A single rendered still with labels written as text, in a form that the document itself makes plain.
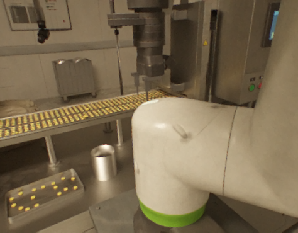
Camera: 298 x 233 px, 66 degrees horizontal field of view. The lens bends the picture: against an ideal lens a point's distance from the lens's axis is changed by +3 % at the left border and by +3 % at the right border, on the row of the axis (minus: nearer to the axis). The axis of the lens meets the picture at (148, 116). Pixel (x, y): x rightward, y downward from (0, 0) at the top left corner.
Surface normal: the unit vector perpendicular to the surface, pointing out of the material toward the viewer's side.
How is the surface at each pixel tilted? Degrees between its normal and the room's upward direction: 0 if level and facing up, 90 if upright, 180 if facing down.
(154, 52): 101
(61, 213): 0
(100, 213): 0
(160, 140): 88
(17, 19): 90
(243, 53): 90
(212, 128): 37
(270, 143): 111
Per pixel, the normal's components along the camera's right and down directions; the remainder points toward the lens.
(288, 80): -0.90, 0.44
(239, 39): -0.87, 0.22
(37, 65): 0.48, 0.33
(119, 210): -0.04, -0.92
